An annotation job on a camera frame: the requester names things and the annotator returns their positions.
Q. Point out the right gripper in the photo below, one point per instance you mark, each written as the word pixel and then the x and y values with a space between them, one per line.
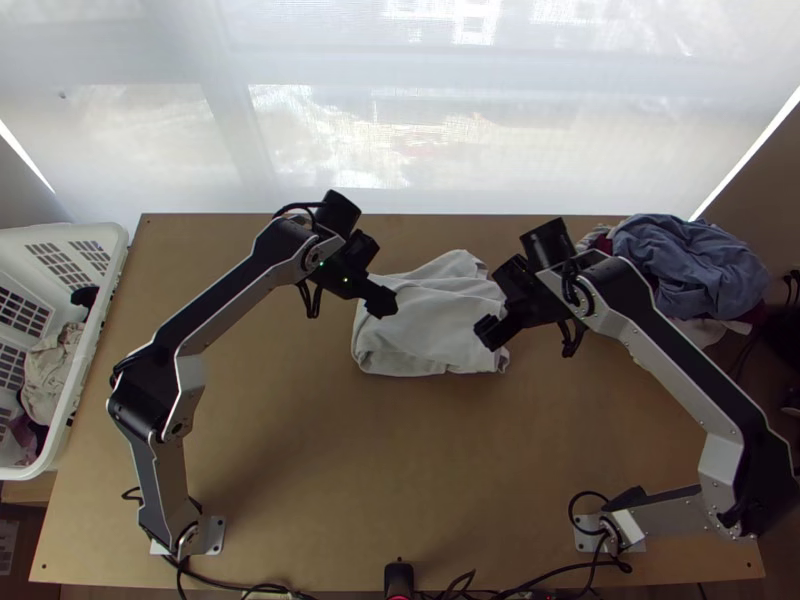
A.
pixel 525 309

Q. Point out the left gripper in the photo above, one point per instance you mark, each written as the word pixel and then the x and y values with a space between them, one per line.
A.
pixel 378 300

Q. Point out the white t-shirt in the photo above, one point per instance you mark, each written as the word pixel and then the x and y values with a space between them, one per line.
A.
pixel 425 325

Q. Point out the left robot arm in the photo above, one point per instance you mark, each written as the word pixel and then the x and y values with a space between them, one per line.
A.
pixel 206 306

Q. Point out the white laundry basket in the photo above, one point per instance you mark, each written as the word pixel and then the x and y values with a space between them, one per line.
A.
pixel 94 250

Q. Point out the heap of pale clothes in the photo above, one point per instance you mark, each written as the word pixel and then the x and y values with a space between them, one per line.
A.
pixel 53 350

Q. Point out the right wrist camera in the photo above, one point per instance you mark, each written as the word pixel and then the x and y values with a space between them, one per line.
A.
pixel 512 275

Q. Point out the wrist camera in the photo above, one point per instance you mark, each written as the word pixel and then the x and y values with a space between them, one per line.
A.
pixel 362 250
pixel 512 275

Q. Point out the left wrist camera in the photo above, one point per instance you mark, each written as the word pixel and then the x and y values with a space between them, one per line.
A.
pixel 362 250

